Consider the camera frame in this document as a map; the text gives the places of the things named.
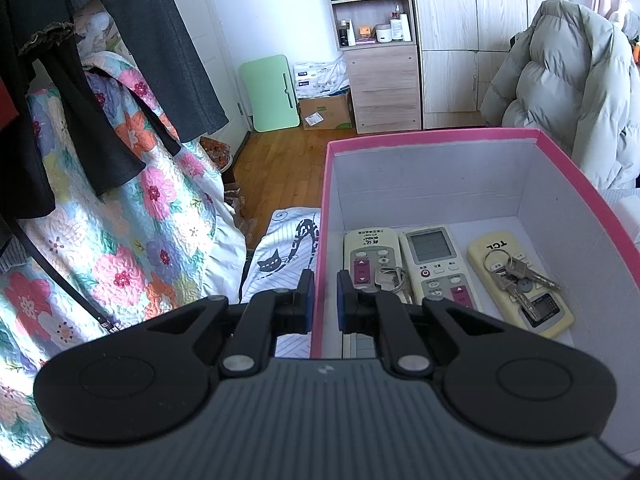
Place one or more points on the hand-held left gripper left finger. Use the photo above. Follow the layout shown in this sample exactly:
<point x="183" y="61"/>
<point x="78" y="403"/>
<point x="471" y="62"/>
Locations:
<point x="306" y="302"/>

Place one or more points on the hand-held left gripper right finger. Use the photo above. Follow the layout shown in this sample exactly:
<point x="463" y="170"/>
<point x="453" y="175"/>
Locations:
<point x="343" y="305"/>

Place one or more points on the key bunch with nail clipper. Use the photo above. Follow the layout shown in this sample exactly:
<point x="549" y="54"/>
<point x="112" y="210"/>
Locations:
<point x="387" y="277"/>

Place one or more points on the pink cardboard box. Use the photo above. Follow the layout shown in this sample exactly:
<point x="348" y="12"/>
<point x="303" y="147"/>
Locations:
<point x="430" y="185"/>

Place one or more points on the yellow remote control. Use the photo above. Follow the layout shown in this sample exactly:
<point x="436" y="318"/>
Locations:
<point x="487" y="250"/>

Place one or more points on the key bunch with black fob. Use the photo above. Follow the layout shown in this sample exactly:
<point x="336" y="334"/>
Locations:
<point x="517" y="270"/>

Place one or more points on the cat print bedsheet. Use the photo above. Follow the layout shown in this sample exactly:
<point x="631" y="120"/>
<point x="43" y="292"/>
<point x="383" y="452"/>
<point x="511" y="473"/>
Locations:
<point x="280" y="280"/>

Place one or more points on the beige remote with pink buttons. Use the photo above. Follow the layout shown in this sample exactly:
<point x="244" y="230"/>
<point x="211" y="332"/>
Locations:
<point x="367" y="250"/>

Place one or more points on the white remote with display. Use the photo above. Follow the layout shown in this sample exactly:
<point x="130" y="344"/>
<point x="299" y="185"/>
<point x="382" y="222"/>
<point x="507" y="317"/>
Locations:
<point x="430" y="245"/>

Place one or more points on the patterned basket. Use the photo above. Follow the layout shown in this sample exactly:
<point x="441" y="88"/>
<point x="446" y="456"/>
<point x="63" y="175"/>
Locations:
<point x="215" y="150"/>

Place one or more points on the floral quilt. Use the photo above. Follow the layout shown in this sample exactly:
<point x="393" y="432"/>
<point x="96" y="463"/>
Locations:
<point x="125" y="240"/>

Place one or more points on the brown cardboard box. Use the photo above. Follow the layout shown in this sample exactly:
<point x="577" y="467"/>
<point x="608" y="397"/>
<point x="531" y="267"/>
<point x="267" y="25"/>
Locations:
<point x="330" y="110"/>

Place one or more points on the black belt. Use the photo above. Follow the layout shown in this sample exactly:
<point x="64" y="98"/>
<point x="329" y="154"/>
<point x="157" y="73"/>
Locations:
<point x="107" y="326"/>

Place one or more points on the green folding table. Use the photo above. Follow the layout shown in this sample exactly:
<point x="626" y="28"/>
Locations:
<point x="267" y="90"/>

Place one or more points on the wooden shelf cabinet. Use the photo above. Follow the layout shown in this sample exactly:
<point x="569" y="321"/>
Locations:
<point x="385" y="85"/>

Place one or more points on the white tissue packs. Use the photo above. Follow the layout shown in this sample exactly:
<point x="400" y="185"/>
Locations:
<point x="315" y="77"/>

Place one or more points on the black cosmetic bottle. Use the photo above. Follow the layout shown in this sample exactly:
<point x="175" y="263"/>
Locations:
<point x="342" y="34"/>

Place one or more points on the white cosmetic tube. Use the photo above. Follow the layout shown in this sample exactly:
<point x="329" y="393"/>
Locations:
<point x="351" y="34"/>

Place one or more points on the small orange box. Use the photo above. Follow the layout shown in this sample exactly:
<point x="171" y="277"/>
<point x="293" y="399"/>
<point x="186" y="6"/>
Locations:
<point x="365" y="32"/>

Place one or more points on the white round jar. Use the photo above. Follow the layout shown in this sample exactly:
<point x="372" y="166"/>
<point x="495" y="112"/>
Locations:
<point x="383" y="33"/>

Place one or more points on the dark grey hanging coat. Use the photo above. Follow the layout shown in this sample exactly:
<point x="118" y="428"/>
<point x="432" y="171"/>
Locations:
<point x="175" y="60"/>

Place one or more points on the white door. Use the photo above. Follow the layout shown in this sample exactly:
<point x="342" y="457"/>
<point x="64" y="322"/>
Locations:
<point x="220" y="35"/>

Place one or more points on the white pump bottle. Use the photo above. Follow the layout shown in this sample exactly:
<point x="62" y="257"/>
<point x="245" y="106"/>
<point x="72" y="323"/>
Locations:
<point x="396" y="27"/>

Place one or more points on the white bedding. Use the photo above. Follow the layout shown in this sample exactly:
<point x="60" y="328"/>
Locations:
<point x="627" y="215"/>

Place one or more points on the light wooden wardrobe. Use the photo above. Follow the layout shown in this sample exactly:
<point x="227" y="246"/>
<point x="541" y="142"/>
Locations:
<point x="450" y="20"/>

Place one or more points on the grey puffer jacket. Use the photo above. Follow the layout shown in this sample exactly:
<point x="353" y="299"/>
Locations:
<point x="560" y="75"/>

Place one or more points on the black hanging garment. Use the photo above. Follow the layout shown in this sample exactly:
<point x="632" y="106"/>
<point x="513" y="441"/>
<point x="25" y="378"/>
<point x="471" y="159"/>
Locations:
<point x="50" y="110"/>

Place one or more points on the white plush toy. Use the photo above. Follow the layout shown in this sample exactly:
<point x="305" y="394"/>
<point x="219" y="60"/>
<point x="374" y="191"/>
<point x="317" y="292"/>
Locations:
<point x="625" y="17"/>

